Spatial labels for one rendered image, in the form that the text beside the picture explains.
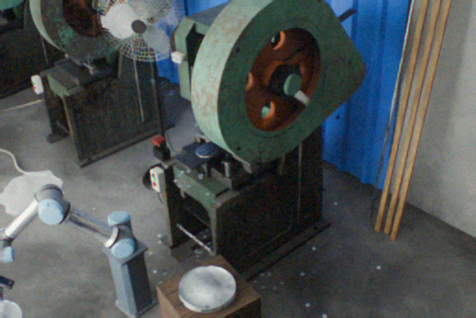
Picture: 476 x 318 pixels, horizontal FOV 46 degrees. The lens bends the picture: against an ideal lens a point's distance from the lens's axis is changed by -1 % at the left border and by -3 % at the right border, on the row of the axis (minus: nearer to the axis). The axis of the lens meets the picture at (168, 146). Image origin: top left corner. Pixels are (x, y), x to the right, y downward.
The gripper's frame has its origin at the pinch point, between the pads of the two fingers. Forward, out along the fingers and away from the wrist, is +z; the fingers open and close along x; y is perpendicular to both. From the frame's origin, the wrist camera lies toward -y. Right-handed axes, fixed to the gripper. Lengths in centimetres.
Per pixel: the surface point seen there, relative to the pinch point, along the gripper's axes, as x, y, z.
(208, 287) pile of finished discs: -5, -109, -2
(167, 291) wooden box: -6, -87, 1
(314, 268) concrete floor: -55, -170, 36
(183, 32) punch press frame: -82, -101, -109
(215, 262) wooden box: -26, -111, 1
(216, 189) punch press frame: -53, -113, -28
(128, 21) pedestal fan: -144, -62, -93
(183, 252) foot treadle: -55, -91, 20
